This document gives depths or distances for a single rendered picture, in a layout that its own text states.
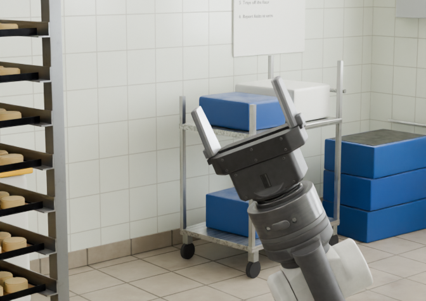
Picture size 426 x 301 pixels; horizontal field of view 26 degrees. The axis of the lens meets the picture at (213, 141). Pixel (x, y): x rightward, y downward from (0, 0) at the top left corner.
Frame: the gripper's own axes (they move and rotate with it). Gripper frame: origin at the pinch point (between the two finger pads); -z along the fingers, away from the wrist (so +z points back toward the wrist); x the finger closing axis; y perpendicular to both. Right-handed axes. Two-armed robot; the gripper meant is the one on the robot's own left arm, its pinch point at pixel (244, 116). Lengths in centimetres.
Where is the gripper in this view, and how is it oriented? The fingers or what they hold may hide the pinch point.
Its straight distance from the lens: 111.8
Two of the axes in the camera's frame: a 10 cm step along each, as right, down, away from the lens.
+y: -2.5, 2.9, -9.2
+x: 8.8, -3.3, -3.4
